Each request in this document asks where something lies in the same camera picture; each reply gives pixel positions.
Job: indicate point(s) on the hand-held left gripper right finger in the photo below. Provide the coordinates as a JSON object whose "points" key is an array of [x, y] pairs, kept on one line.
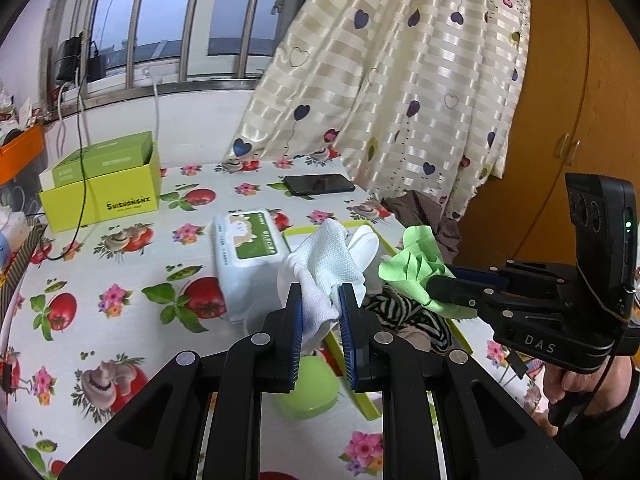
{"points": [[347, 330]]}

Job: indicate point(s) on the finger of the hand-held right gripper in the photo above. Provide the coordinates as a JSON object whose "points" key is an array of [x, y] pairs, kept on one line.
{"points": [[450, 287], [475, 276]]}

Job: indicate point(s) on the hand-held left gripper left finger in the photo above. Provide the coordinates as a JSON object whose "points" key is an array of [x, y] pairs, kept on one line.
{"points": [[295, 320]]}

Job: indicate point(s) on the light green cloth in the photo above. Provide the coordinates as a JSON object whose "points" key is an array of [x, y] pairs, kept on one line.
{"points": [[415, 265]]}

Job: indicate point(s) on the black white striped sock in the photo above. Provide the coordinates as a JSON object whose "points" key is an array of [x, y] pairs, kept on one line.
{"points": [[439, 337], [395, 310]]}

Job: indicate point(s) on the white striped towel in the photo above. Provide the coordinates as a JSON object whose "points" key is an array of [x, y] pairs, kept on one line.
{"points": [[415, 336]]}

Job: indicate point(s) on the white textured sock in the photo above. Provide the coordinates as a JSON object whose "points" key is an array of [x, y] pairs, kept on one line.
{"points": [[325, 265]]}

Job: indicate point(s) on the lime green shallow box tray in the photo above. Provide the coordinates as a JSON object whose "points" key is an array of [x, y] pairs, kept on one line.
{"points": [[367, 405]]}

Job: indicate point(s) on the person's right forearm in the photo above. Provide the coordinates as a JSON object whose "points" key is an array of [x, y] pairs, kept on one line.
{"points": [[605, 440]]}

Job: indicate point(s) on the person's right hand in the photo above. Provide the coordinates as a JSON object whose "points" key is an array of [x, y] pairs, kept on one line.
{"points": [[585, 384]]}

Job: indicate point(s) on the lime green plastic jar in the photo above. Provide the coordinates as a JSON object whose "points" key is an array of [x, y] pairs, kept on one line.
{"points": [[310, 390]]}

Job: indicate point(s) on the dark brown cloth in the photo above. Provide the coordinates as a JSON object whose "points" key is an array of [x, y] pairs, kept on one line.
{"points": [[425, 215]]}

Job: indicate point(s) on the wet wipes pack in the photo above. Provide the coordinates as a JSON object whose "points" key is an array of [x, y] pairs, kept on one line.
{"points": [[240, 255]]}

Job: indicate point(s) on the black smartphone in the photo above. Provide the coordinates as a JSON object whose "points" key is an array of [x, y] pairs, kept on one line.
{"points": [[320, 185]]}

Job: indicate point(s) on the wooden wardrobe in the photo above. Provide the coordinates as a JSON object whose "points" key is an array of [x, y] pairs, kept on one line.
{"points": [[575, 85]]}

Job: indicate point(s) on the floral tomato print tablecloth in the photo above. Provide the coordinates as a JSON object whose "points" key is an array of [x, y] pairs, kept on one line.
{"points": [[125, 270]]}

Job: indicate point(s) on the heart print striped curtain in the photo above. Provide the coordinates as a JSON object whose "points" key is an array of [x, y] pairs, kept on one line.
{"points": [[375, 85]]}

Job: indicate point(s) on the lime green cardboard box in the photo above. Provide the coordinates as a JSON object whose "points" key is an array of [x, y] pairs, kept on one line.
{"points": [[100, 205]]}

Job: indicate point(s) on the gold black striped tray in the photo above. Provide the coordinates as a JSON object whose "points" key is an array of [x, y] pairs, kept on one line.
{"points": [[25, 260]]}

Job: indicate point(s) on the blue white tissue box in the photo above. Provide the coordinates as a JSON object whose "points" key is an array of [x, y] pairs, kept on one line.
{"points": [[12, 240]]}

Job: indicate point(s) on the orange storage box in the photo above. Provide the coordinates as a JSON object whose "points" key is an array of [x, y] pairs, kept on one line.
{"points": [[20, 152]]}

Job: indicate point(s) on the window with metal bars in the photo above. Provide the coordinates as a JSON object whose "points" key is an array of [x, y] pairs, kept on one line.
{"points": [[175, 20]]}

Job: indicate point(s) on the black power adapter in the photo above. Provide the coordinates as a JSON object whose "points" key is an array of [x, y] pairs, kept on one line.
{"points": [[69, 60], [97, 62]]}

